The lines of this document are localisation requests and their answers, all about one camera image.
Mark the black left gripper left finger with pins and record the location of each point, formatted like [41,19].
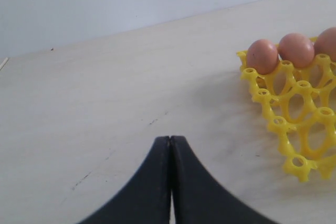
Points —
[146,197]

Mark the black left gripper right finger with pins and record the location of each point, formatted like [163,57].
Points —
[198,197]

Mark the brown egg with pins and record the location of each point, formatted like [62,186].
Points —
[326,43]
[262,55]
[296,48]

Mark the yellow plastic egg tray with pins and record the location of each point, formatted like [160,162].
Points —
[296,105]

